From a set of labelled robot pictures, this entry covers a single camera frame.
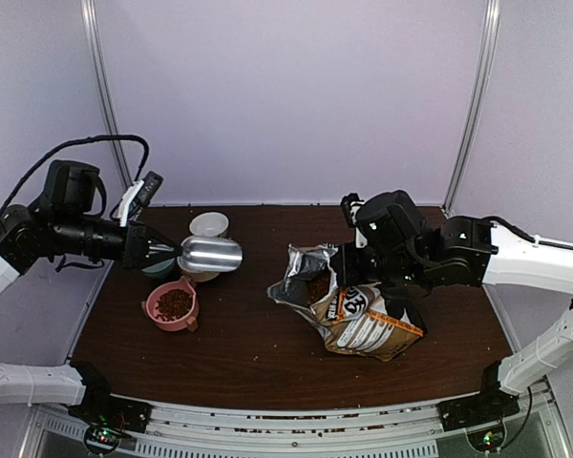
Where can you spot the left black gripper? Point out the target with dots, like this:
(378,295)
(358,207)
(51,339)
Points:
(135,252)

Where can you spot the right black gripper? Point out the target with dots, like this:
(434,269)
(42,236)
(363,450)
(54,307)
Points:
(342,262)

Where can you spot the metal scoop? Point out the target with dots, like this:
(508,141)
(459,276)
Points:
(201,254)

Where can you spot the cream pet bowl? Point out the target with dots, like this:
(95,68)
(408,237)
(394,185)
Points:
(199,277)

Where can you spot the dog food bag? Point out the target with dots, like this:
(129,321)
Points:
(352,320)

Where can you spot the pink pet bowl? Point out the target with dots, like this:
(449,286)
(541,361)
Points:
(173,306)

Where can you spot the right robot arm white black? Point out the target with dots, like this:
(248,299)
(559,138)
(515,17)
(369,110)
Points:
(395,246)

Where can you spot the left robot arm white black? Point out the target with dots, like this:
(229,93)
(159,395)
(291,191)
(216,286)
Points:
(59,223)

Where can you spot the teal ceramic bowl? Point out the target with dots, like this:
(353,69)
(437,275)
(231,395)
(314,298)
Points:
(166,270)

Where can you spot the white ceramic bowl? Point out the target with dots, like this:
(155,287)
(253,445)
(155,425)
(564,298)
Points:
(209,225)

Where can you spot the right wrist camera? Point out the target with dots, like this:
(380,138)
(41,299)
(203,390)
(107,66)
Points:
(350,204)

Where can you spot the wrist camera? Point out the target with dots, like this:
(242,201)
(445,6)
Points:
(350,204)
(137,196)

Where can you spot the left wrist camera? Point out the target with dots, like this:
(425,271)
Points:
(137,196)

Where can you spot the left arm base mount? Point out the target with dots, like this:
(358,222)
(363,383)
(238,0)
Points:
(119,414)

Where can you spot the front aluminium rail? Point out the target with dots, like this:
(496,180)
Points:
(406,430)

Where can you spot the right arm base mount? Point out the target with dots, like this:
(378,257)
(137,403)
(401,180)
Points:
(475,410)

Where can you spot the right aluminium frame post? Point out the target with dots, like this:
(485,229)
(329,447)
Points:
(485,61)

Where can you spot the aluminium frame post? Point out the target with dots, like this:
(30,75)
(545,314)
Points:
(92,33)
(485,61)

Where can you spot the left aluminium frame post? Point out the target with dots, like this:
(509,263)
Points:
(92,33)

